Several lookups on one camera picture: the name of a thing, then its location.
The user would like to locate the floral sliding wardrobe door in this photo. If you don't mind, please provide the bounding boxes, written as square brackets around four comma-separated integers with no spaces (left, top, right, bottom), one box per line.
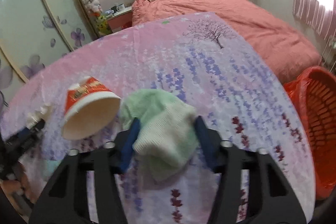
[1,0,96,108]

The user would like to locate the person hand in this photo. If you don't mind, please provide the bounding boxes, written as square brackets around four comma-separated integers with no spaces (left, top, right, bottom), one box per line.
[1,164,36,203]

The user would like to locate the red plastic laundry basket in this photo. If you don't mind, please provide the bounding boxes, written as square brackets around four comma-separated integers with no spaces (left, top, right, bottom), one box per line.
[284,66,335,200]

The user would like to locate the white mug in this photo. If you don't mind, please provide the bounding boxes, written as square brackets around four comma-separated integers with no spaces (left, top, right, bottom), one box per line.
[116,4,125,11]

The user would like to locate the pink floral tablecloth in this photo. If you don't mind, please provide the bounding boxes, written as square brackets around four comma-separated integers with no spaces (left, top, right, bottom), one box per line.
[1,12,315,221]

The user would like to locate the pink left nightstand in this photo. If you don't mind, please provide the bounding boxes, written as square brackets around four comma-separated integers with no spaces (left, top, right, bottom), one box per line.
[107,7,133,33]

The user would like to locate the red paper noodle cup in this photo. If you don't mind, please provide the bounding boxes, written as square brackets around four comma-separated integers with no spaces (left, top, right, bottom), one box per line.
[62,76,121,140]

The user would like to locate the green white knit sock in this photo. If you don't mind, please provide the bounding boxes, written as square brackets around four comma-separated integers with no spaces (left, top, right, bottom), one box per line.
[120,89,198,182]

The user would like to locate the hanging plush toys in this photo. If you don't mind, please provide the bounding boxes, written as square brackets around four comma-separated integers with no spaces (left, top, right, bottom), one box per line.
[82,0,110,36]

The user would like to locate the salmon bed duvet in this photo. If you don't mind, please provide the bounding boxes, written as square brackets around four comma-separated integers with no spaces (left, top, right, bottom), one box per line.
[132,0,321,83]

